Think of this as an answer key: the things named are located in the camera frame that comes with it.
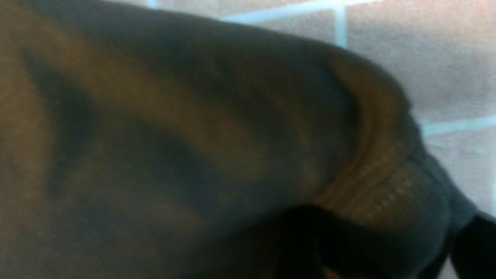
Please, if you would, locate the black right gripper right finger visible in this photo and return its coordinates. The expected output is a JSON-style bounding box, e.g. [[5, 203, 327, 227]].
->
[[450, 212, 496, 279]]

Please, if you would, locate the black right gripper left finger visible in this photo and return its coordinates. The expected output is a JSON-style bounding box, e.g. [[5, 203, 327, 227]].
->
[[275, 205, 349, 279]]

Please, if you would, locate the dark gray long-sleeve shirt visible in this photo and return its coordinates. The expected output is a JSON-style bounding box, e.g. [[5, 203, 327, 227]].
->
[[1, 0, 479, 279]]

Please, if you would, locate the pink checkered table mat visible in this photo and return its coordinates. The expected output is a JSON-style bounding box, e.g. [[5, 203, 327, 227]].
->
[[131, 0, 495, 215]]

